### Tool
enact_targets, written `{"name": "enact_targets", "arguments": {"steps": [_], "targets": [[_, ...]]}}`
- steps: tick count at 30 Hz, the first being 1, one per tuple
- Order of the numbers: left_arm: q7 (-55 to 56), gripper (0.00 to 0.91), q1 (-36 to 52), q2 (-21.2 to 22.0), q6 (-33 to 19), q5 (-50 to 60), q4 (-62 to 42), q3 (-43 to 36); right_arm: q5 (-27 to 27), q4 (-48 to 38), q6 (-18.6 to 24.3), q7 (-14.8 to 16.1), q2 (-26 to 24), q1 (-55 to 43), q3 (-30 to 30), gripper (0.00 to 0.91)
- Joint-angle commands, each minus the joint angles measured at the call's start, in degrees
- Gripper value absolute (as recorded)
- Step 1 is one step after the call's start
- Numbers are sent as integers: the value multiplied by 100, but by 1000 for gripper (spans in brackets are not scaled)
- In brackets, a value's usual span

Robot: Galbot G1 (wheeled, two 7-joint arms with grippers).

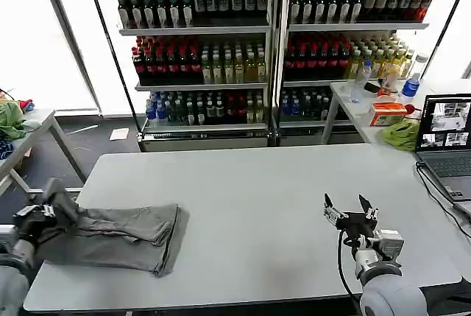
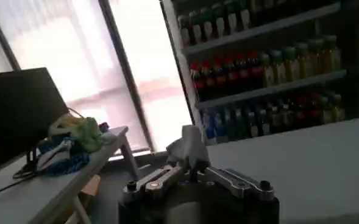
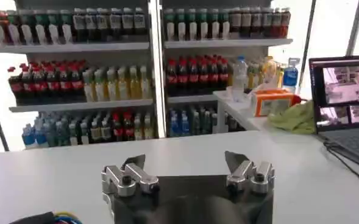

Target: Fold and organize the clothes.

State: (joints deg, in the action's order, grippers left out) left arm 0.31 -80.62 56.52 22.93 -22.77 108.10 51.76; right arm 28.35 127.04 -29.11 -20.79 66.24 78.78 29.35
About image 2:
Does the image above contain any blue patterned cloth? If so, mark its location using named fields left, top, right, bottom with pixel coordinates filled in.
left=36, top=136, right=91, bottom=177

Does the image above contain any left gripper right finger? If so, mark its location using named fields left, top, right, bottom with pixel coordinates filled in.
left=196, top=166, right=275, bottom=203

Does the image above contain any black monitor cable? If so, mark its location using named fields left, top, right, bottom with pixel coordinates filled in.
left=0, top=170, right=40, bottom=202

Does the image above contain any brown cardboard box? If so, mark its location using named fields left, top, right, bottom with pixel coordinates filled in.
left=63, top=174, right=102, bottom=224

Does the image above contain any grey printed T-shirt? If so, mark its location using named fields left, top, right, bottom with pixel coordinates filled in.
left=166, top=124, right=211, bottom=172

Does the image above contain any shelf rack with bottles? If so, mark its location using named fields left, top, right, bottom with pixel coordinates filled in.
left=160, top=0, right=359, bottom=146

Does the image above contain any black monitor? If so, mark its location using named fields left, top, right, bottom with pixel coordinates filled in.
left=0, top=67, right=69, bottom=175

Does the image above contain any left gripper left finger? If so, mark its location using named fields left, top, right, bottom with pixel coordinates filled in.
left=123, top=164, right=188, bottom=201

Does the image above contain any grey side table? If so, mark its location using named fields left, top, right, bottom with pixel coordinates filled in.
left=0, top=125, right=144, bottom=224

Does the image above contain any green cloth with yellow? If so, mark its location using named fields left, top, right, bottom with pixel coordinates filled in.
left=48, top=113, right=104, bottom=153

